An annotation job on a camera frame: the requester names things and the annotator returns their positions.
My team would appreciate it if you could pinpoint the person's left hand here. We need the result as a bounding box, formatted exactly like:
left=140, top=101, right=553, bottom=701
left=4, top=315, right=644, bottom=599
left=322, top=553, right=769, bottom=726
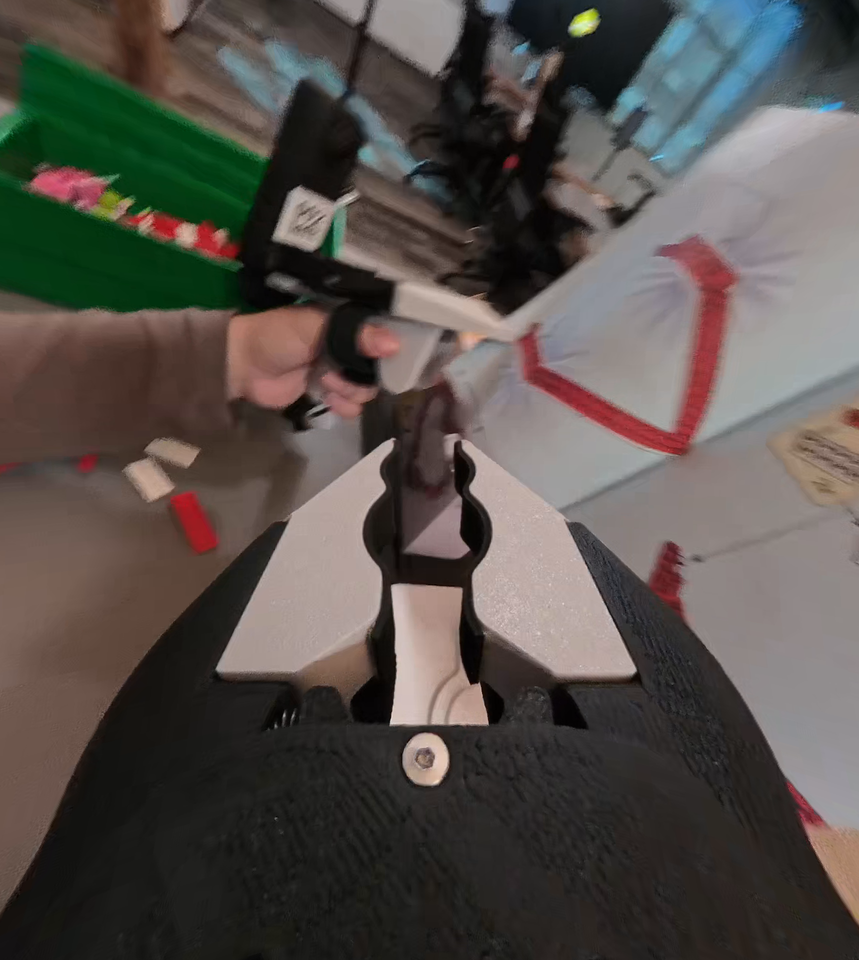
left=227, top=306, right=401, bottom=421

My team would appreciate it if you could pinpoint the pile of mixed lego pieces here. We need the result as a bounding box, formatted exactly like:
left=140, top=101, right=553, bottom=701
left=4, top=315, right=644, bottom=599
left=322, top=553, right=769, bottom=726
left=28, top=165, right=240, bottom=261

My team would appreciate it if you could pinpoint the white lego brick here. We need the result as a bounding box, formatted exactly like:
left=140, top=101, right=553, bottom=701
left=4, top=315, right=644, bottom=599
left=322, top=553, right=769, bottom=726
left=122, top=458, right=176, bottom=503
left=143, top=437, right=201, bottom=471

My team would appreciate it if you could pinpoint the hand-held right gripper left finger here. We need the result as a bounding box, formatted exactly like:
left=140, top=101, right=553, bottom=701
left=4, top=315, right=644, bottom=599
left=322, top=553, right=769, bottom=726
left=215, top=438, right=404, bottom=702

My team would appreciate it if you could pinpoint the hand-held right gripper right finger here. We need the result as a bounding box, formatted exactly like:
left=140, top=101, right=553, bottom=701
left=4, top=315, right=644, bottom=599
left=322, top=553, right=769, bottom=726
left=453, top=438, right=638, bottom=704

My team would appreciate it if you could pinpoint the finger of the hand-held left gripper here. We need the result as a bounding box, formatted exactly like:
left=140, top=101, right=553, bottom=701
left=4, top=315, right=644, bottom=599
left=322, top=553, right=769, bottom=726
left=392, top=283, right=534, bottom=344
left=378, top=321, right=446, bottom=396

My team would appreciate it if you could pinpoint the lego instruction booklet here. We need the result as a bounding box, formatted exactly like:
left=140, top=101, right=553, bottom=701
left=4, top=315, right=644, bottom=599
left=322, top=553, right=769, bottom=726
left=444, top=105, right=859, bottom=828

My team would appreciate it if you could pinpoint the red lego brick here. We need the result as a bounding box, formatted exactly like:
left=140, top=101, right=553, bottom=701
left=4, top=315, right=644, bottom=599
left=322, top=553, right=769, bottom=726
left=168, top=490, right=220, bottom=555

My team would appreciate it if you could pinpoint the person's left forearm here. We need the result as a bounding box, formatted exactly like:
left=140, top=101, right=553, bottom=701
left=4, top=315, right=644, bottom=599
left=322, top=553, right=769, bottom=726
left=0, top=303, right=239, bottom=478

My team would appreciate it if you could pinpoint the green plastic bin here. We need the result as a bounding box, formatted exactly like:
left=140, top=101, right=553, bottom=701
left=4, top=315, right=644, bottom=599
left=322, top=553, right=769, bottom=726
left=0, top=43, right=345, bottom=313

